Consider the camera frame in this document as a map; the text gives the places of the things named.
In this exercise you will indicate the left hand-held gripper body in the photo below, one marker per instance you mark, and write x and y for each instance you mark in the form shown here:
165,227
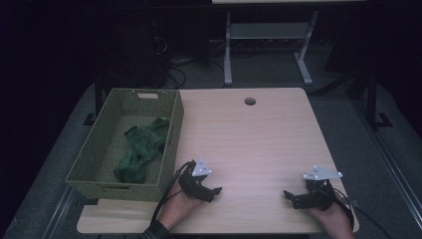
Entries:
190,181

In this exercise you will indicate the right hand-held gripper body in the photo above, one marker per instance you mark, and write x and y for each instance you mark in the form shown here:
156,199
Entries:
320,194

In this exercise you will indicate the green fleece pet garment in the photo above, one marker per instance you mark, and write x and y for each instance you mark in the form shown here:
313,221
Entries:
142,146

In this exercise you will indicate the woven green basket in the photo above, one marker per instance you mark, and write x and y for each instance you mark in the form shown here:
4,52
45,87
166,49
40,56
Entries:
99,156

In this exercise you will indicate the person's left hand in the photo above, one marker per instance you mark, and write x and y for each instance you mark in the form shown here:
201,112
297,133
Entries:
175,207

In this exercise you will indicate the person's right hand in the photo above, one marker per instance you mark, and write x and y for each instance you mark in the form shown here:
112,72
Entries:
335,222

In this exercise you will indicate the grey tape piece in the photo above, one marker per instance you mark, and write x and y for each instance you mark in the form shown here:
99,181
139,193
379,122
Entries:
352,202

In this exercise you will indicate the black stand leg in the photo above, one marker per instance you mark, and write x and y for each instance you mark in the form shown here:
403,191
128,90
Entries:
98,99
373,99

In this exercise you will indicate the grey metal stand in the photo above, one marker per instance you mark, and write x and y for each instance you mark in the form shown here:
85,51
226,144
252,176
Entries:
265,31

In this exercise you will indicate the metal floor rail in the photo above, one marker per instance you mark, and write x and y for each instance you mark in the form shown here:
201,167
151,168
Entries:
391,166
58,212

